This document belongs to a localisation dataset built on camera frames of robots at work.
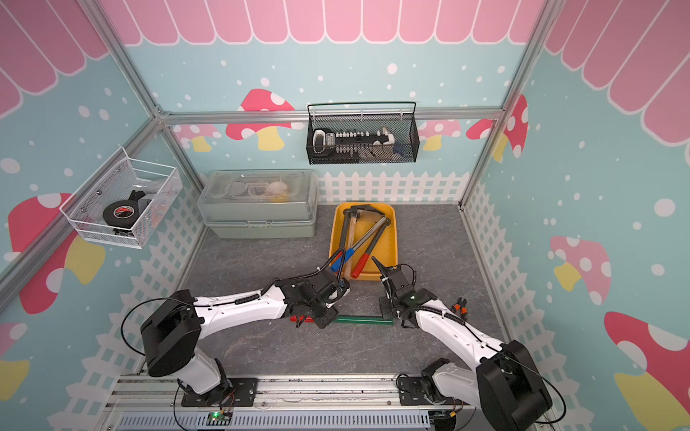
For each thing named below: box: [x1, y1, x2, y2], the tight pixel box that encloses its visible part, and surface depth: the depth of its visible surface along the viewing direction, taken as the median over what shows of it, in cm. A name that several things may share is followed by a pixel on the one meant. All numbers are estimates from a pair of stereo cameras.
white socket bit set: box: [310, 127, 396, 163], surface depth 90 cm
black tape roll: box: [102, 200, 140, 229], surface depth 70 cm
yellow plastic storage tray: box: [328, 202, 399, 282], surface depth 107 cm
